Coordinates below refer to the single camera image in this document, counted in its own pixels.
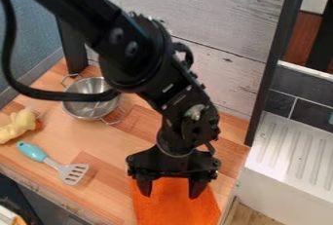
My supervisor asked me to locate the yellow plush toy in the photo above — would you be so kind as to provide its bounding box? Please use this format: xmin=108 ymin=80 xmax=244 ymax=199
xmin=0 ymin=107 xmax=45 ymax=145

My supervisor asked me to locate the toy sink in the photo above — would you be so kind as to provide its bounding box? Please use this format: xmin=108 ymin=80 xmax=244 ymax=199
xmin=217 ymin=60 xmax=333 ymax=225

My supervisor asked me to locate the spatula with blue handle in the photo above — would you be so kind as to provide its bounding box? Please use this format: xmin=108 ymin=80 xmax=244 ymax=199
xmin=16 ymin=140 xmax=92 ymax=186

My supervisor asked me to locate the orange cloth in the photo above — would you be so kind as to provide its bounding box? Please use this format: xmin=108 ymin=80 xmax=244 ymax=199
xmin=129 ymin=175 xmax=223 ymax=225

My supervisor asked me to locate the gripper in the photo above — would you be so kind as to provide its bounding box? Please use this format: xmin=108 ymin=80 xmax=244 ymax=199
xmin=125 ymin=144 xmax=223 ymax=201

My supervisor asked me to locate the silver pot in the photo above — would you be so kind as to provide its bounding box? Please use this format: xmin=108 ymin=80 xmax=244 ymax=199
xmin=59 ymin=73 xmax=127 ymax=127

